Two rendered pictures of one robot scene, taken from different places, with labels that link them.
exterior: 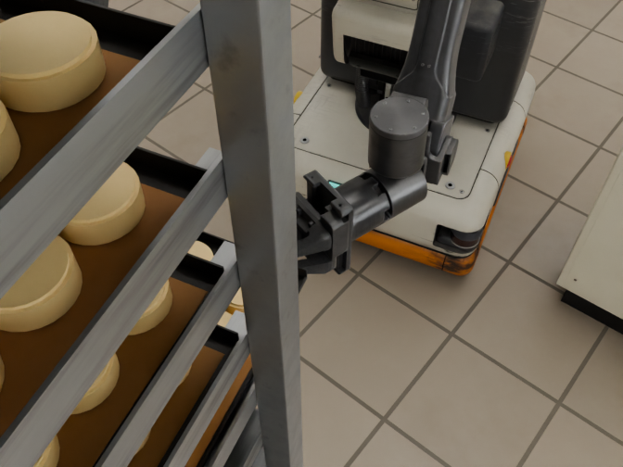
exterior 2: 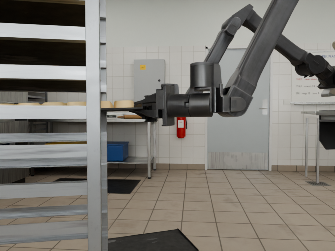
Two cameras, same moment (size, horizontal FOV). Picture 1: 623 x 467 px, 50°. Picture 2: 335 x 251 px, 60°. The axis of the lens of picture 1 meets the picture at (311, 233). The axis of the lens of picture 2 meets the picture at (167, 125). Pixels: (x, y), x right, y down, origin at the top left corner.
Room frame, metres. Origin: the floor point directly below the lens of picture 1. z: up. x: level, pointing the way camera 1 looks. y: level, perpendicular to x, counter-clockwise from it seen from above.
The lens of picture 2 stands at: (0.03, -0.61, 0.96)
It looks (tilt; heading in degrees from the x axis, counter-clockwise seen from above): 2 degrees down; 56
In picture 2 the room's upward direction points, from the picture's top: straight up
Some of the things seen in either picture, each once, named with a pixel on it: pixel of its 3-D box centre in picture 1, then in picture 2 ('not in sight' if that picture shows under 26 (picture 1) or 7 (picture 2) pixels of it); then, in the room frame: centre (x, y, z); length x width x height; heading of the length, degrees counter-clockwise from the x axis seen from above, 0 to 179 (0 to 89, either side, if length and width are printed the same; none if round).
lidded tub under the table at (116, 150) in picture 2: not in sight; (114, 151); (1.94, 3.67, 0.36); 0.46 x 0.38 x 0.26; 52
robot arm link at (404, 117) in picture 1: (408, 140); (215, 88); (0.52, -0.10, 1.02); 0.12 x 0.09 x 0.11; 157
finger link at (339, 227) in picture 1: (289, 242); (150, 104); (0.41, 0.02, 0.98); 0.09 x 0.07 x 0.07; 126
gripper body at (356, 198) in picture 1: (347, 212); (177, 105); (0.45, -0.04, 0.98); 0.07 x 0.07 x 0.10; 36
